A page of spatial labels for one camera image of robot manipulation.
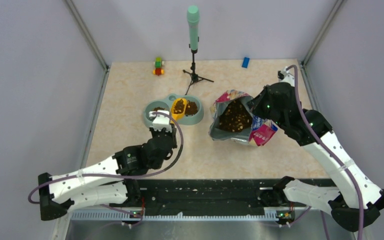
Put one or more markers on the grey cable duct strip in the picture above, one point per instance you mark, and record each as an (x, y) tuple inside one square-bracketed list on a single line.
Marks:
[(111, 215)]

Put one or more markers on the black tripod microphone stand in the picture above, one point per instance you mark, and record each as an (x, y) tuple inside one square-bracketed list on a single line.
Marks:
[(194, 77)]

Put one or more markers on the yellow plastic scoop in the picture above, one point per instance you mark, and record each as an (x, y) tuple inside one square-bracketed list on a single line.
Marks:
[(178, 108)]

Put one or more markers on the green double pet bowl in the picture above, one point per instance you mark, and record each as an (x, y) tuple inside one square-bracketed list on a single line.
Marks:
[(192, 117)]

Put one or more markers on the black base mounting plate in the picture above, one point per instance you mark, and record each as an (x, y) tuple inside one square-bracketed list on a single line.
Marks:
[(204, 197)]

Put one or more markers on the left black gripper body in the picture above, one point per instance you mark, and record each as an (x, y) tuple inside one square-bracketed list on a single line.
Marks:
[(154, 133)]

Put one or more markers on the green microphone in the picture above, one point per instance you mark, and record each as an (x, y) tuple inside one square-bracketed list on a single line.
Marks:
[(193, 19)]

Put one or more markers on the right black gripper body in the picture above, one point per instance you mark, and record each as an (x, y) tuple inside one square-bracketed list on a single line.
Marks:
[(261, 106)]

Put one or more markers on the colourful toy block figure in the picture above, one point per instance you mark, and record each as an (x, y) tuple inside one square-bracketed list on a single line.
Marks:
[(158, 64)]

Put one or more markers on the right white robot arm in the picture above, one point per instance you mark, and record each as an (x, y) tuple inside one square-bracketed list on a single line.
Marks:
[(354, 201)]

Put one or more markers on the cat food bag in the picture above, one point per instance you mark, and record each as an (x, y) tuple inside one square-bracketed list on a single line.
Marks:
[(233, 120)]

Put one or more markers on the blue block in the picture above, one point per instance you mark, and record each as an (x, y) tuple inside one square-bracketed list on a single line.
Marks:
[(245, 62)]

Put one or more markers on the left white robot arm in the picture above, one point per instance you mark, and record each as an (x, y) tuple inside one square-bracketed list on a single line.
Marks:
[(111, 181)]

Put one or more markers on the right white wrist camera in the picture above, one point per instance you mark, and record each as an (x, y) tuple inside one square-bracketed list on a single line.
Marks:
[(284, 76)]

